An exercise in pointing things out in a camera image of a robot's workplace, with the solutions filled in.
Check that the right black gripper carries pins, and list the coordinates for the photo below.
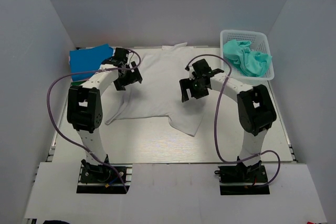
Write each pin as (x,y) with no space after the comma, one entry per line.
(187,84)

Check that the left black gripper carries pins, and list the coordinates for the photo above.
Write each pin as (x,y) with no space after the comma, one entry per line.
(119,84)

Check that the white t shirt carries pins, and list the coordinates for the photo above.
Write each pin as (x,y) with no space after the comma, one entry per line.
(159,93)

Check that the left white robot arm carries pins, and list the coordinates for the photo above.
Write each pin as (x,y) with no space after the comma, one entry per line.
(84,107)

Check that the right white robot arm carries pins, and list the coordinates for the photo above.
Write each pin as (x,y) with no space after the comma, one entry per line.
(256,112)

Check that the blue folded t shirt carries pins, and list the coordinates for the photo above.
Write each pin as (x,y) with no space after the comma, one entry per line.
(89,59)

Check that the white plastic basket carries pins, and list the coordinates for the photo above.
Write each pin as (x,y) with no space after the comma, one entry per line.
(259,42)

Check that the teal t shirt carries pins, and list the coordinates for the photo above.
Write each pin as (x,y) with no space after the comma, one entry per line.
(249,62)

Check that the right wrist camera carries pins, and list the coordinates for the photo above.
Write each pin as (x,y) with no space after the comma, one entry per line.
(193,72)

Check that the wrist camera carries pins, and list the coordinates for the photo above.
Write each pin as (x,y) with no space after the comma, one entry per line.
(193,72)
(130,56)

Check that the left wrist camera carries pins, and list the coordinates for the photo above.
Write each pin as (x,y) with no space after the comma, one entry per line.
(130,56)

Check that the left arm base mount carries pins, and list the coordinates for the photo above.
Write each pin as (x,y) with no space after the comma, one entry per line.
(103,180)

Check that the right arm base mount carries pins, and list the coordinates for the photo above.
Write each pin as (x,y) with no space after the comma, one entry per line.
(233,182)

